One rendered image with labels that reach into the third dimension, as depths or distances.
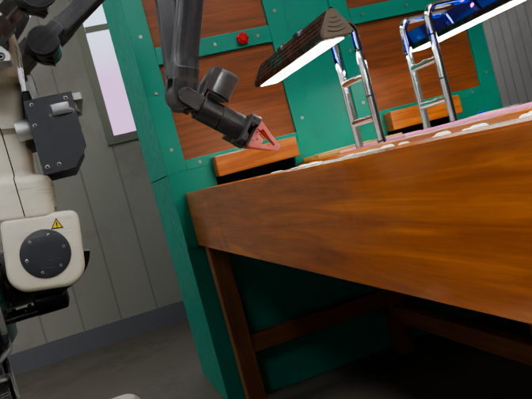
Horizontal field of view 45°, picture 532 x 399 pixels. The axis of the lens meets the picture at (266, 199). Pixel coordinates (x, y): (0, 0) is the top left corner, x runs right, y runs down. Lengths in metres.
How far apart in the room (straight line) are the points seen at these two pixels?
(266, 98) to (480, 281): 1.74
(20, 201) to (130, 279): 2.61
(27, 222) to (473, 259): 1.01
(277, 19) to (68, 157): 1.20
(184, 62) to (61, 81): 2.67
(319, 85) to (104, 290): 2.11
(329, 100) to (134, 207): 1.89
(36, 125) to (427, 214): 0.93
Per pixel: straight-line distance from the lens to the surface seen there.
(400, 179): 0.78
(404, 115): 2.47
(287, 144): 2.28
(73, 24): 1.82
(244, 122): 1.47
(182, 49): 1.45
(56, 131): 1.45
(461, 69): 2.72
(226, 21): 2.38
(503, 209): 0.63
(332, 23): 1.61
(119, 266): 4.01
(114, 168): 4.01
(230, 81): 1.47
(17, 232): 1.46
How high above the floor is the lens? 0.78
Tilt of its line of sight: 3 degrees down
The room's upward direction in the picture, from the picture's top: 15 degrees counter-clockwise
